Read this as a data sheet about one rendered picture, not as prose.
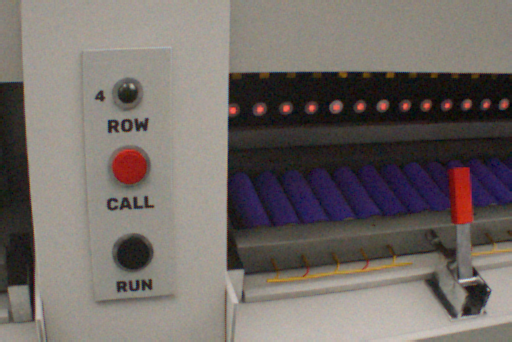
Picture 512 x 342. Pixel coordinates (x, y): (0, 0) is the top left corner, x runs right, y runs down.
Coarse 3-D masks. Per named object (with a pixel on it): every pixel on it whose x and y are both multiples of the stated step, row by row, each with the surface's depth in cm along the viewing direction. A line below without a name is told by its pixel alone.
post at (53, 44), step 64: (64, 0) 28; (128, 0) 29; (192, 0) 29; (64, 64) 29; (192, 64) 30; (64, 128) 29; (192, 128) 31; (64, 192) 30; (192, 192) 32; (64, 256) 31; (192, 256) 33; (64, 320) 32; (128, 320) 33; (192, 320) 34
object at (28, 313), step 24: (0, 144) 46; (24, 192) 47; (0, 216) 45; (24, 216) 45; (0, 240) 42; (24, 240) 38; (24, 264) 37; (24, 288) 35; (24, 312) 36; (0, 336) 35; (24, 336) 35
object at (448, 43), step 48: (240, 0) 30; (288, 0) 31; (336, 0) 31; (384, 0) 32; (432, 0) 33; (480, 0) 33; (240, 48) 31; (288, 48) 32; (336, 48) 33; (384, 48) 33; (432, 48) 34; (480, 48) 35
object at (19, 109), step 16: (0, 96) 47; (16, 96) 47; (0, 112) 47; (16, 112) 48; (0, 128) 48; (16, 128) 48; (16, 144) 48; (352, 144) 56; (16, 160) 49; (16, 176) 49
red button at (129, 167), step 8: (120, 152) 30; (128, 152) 30; (136, 152) 30; (120, 160) 30; (128, 160) 30; (136, 160) 30; (144, 160) 30; (112, 168) 30; (120, 168) 30; (128, 168) 30; (136, 168) 30; (144, 168) 30; (120, 176) 30; (128, 176) 30; (136, 176) 30
